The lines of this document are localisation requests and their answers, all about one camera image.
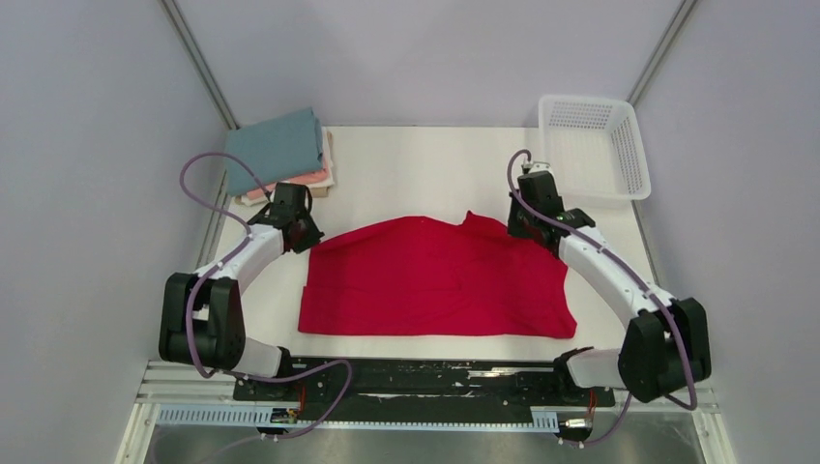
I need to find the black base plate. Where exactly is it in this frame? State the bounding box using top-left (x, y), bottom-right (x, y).
top-left (234, 357), bottom-right (615, 422)

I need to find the white plastic basket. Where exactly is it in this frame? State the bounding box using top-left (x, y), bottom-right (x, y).
top-left (538, 95), bottom-right (652, 208)

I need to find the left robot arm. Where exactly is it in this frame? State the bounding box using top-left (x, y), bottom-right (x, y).
top-left (159, 183), bottom-right (324, 400)

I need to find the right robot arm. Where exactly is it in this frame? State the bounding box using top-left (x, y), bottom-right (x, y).
top-left (507, 170), bottom-right (712, 411)

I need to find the folded teal t shirt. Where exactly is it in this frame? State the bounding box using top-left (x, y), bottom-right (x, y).
top-left (224, 107), bottom-right (323, 196)

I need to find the white slotted cable duct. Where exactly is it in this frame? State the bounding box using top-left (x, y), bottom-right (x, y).
top-left (156, 404), bottom-right (559, 433)

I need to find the aluminium frame rail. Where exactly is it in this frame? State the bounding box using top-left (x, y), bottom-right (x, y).
top-left (136, 361), bottom-right (721, 414)

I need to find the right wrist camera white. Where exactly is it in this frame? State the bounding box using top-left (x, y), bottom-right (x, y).
top-left (522, 161), bottom-right (552, 174)

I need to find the folded beige t shirt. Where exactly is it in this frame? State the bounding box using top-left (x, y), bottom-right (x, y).
top-left (233, 128), bottom-right (336, 206)

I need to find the red t shirt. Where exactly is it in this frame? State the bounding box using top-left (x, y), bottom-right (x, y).
top-left (298, 212), bottom-right (577, 339)

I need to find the folded pink t shirt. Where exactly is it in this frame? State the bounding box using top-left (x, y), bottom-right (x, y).
top-left (241, 157), bottom-right (335, 205)

